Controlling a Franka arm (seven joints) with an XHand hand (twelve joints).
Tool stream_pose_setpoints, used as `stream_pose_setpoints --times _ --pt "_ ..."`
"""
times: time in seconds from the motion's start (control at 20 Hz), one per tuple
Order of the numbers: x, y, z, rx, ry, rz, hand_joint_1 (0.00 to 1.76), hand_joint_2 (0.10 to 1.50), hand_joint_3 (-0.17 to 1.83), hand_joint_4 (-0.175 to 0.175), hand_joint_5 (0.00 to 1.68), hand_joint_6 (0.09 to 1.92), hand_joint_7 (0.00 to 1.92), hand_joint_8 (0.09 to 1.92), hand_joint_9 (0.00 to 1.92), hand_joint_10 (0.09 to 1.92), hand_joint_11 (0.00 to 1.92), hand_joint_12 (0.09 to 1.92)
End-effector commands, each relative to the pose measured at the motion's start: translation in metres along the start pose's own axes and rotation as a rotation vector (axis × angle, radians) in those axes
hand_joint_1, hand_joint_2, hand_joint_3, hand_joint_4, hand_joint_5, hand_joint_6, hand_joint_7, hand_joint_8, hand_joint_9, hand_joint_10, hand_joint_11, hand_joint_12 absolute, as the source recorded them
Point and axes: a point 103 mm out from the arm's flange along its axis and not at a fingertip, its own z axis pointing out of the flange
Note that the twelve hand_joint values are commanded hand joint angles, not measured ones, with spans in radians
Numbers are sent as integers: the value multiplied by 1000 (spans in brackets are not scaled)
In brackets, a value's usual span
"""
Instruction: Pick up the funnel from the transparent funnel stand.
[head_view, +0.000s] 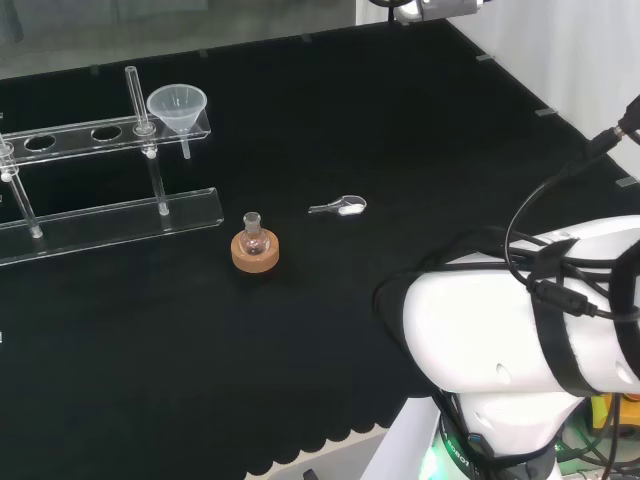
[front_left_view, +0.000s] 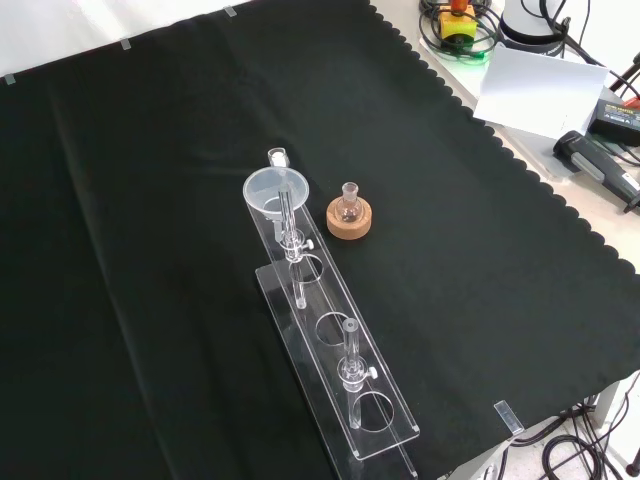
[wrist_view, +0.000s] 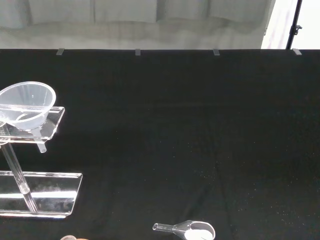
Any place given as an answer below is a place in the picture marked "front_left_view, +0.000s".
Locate black and grey hand tool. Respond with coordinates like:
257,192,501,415
552,129,640,211

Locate clear acrylic funnel stand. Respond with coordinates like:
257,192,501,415
246,183,421,479

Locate small round-bottom glass flask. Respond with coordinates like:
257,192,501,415
337,182,361,225

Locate black cable coil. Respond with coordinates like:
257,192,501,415
417,0,501,51

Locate clear plastic funnel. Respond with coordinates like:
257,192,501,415
242,167,310,242

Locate black power adapter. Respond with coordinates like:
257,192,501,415
588,97,640,147

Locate cork ring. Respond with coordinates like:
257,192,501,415
325,197,375,240

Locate yellow stop button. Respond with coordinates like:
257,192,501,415
438,0,476,44

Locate black floor cables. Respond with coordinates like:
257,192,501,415
542,372,640,480

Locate pale board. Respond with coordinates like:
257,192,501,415
472,42,610,140

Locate black cloth bench cover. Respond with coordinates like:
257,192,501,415
0,0,640,480

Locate green cable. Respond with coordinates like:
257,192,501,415
439,42,490,66

